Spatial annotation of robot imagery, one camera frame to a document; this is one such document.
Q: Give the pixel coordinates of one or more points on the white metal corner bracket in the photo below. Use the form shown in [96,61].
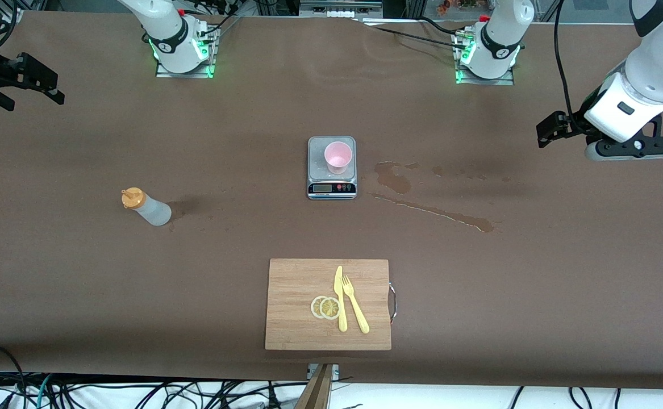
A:
[8,17]

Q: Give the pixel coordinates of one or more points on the brown liquid puddle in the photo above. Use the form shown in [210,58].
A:
[396,180]

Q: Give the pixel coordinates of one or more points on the silver digital kitchen scale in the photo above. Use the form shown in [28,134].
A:
[331,187]

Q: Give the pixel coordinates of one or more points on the wooden beam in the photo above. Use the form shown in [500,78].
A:
[317,392]

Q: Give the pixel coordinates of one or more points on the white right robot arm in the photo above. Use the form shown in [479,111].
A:
[178,59]

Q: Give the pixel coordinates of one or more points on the white power strip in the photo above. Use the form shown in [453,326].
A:
[340,12]

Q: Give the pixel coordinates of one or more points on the small metal bracket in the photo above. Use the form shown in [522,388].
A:
[336,372]

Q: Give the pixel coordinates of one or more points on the pink plastic cup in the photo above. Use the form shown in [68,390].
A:
[338,156]

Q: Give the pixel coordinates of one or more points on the sauce bottle with orange cap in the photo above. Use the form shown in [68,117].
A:
[155,213]

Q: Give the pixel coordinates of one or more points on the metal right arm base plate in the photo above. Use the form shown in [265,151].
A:
[186,75]

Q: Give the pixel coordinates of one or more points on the lemon slice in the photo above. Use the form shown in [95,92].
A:
[314,307]
[329,308]

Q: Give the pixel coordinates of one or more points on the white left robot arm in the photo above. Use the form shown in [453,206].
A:
[493,65]

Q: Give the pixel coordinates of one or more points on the yellow plastic knife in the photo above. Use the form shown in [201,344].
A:
[342,321]

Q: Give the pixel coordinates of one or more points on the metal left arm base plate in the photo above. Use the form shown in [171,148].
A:
[487,81]

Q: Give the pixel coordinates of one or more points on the wooden cutting board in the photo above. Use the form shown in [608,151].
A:
[297,295]

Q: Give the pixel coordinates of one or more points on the yellow plastic fork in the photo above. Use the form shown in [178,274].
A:
[358,312]

